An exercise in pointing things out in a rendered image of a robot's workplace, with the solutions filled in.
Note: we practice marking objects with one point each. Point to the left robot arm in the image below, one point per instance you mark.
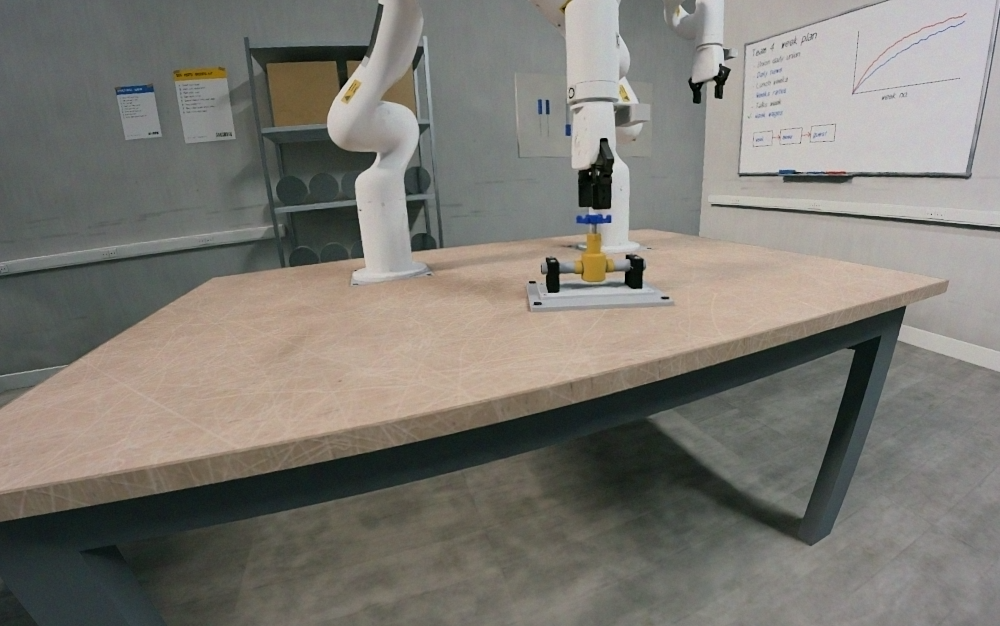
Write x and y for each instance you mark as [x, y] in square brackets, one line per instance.
[706, 26]

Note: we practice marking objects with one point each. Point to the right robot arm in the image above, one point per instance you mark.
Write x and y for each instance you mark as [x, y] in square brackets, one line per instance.
[597, 58]

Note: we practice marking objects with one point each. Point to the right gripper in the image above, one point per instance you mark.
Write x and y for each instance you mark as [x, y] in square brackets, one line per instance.
[594, 132]

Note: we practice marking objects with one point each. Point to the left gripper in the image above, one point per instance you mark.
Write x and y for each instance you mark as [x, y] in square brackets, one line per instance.
[704, 71]

